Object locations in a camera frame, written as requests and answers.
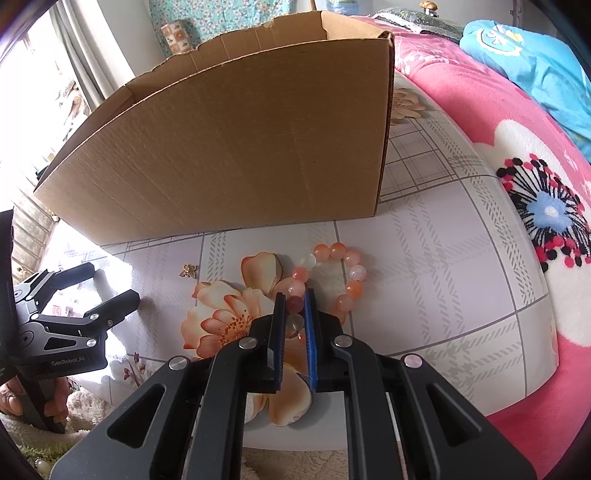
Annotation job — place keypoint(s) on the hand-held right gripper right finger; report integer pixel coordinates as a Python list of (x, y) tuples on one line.
[(310, 341)]

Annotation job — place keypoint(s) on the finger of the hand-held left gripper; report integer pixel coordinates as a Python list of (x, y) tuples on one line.
[(60, 277), (115, 307)]

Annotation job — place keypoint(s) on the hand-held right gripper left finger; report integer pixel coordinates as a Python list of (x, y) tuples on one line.
[(279, 341)]

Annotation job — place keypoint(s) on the brown cardboard box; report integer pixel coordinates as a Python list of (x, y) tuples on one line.
[(231, 138)]

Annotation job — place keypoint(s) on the person's left hand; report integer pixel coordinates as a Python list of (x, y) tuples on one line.
[(57, 399)]

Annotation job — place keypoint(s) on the white fluffy blanket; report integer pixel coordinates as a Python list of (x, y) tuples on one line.
[(92, 410)]

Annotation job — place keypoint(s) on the green fluffy cloth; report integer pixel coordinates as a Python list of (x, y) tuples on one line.
[(32, 450)]

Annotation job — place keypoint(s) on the white pearl button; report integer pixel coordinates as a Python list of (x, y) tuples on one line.
[(42, 467)]

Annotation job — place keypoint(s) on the grey curtain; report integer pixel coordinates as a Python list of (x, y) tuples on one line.
[(92, 46)]

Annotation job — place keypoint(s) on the pink floral blanket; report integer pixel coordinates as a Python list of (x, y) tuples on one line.
[(461, 92)]

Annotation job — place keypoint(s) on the teal floral cloth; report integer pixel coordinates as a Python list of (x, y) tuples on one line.
[(221, 18)]

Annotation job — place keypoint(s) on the grey lace cloth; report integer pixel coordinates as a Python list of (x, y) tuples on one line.
[(415, 18)]

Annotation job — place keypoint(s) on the mushroom-shaped ornament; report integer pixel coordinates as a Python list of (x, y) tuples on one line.
[(428, 5)]

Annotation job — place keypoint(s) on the blue striped garment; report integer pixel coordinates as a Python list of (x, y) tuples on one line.
[(545, 64)]

